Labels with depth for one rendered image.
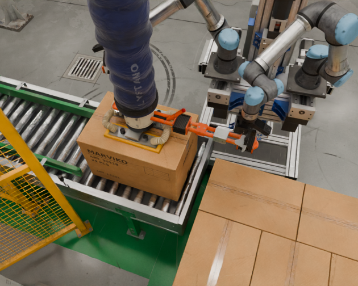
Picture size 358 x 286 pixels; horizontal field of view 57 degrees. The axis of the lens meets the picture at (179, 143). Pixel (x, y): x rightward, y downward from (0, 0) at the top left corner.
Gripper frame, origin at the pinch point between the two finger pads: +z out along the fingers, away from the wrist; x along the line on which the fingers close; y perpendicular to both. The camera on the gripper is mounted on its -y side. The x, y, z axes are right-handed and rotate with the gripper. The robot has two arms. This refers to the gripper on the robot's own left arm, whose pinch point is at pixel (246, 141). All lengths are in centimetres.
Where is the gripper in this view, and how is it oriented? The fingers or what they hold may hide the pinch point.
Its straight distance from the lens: 169.1
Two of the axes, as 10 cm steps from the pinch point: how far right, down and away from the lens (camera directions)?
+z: 0.2, 5.6, 8.3
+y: -9.4, -2.8, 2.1
